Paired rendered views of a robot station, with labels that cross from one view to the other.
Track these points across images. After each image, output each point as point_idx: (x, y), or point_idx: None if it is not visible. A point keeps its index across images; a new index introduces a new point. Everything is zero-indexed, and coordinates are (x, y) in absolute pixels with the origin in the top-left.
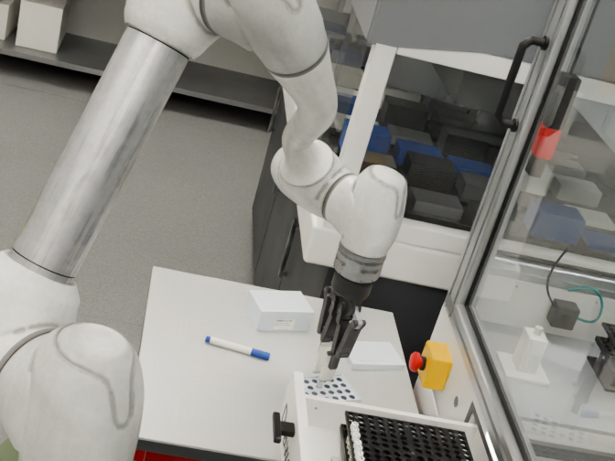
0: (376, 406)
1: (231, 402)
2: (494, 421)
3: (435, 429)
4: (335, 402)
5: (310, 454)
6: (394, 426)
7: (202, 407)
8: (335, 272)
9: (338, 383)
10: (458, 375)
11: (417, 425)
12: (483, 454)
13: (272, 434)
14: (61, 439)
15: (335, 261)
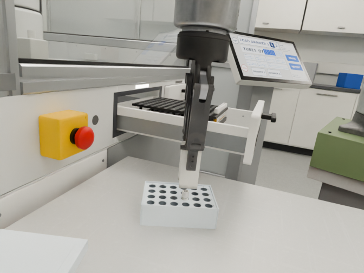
0: (110, 201)
1: (284, 227)
2: (140, 72)
3: (153, 106)
4: (219, 122)
5: (258, 102)
6: (183, 110)
7: (316, 225)
8: (229, 38)
9: (156, 198)
10: (83, 106)
11: (164, 108)
12: (127, 105)
13: (243, 195)
14: None
15: (236, 20)
